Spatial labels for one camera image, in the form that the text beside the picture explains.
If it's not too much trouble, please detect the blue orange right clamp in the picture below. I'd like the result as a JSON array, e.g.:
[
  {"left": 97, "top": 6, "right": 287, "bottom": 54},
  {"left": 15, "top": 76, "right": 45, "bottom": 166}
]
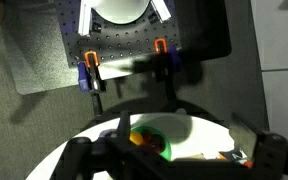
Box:
[{"left": 154, "top": 38, "right": 181, "bottom": 101}]

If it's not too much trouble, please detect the black perforated breadboard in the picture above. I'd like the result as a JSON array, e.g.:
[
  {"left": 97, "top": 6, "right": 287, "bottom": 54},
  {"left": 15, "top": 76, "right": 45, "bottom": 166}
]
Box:
[{"left": 55, "top": 0, "right": 181, "bottom": 69}]

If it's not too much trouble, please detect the dark red toy fruit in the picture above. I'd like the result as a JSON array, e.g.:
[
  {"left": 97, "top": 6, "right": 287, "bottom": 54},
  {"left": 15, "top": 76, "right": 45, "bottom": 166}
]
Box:
[{"left": 141, "top": 130, "right": 166, "bottom": 154}]

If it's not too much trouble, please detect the red picture cube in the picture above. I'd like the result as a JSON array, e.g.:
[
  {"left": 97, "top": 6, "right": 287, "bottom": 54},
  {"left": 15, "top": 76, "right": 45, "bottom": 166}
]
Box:
[{"left": 217, "top": 150, "right": 253, "bottom": 168}]

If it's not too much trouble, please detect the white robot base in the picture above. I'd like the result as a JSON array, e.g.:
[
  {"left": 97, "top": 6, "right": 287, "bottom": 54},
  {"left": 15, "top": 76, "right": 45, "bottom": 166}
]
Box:
[{"left": 78, "top": 0, "right": 172, "bottom": 36}]

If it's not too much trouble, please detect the green plastic bowl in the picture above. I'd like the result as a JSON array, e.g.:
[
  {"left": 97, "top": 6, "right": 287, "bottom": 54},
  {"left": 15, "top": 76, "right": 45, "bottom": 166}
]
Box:
[{"left": 129, "top": 126, "right": 172, "bottom": 161}]

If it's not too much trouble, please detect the round white table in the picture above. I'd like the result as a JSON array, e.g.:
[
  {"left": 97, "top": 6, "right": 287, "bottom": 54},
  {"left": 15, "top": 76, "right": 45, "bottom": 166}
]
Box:
[{"left": 25, "top": 113, "right": 234, "bottom": 180}]

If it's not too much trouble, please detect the yellow toy fruit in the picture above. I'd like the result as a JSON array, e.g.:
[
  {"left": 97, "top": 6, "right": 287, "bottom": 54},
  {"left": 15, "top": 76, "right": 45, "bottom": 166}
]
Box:
[{"left": 130, "top": 131, "right": 144, "bottom": 145}]

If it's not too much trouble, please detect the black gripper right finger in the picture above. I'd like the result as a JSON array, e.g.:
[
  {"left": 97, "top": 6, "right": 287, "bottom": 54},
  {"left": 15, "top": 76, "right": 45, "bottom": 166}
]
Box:
[{"left": 229, "top": 114, "right": 257, "bottom": 160}]

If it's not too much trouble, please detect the blue orange left clamp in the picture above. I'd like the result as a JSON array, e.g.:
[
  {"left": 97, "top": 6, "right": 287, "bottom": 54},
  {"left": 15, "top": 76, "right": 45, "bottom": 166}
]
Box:
[{"left": 78, "top": 51, "right": 106, "bottom": 116}]

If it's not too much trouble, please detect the blue orange clamp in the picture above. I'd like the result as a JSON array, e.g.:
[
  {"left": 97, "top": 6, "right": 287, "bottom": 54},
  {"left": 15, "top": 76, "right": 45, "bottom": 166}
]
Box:
[
  {"left": 78, "top": 51, "right": 106, "bottom": 116},
  {"left": 154, "top": 38, "right": 181, "bottom": 101}
]

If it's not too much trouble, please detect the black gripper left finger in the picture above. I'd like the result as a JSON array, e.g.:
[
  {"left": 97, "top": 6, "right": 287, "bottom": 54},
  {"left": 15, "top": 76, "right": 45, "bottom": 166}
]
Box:
[{"left": 117, "top": 111, "right": 131, "bottom": 140}]

